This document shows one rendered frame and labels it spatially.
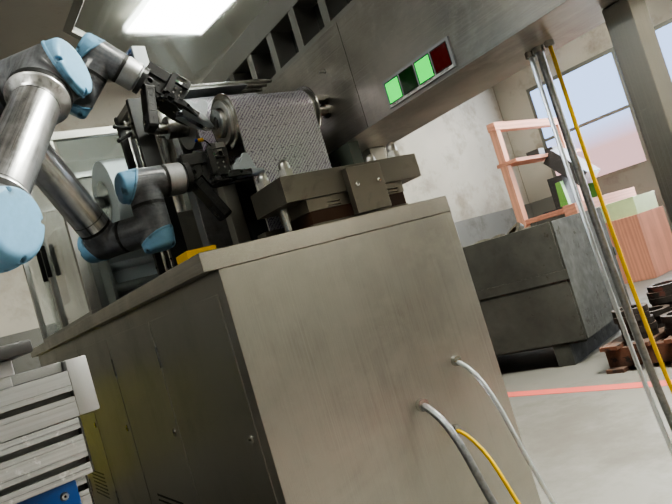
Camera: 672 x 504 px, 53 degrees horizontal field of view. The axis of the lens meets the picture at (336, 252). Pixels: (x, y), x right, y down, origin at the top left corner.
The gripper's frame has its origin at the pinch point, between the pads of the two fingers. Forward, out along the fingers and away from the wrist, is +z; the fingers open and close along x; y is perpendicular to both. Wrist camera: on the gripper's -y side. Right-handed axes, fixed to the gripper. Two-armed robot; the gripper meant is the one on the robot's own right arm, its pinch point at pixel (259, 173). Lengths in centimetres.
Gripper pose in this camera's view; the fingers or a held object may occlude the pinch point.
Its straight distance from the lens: 169.9
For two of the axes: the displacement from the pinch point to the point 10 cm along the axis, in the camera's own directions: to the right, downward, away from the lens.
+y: -2.9, -9.6, 0.5
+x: -5.1, 2.0, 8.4
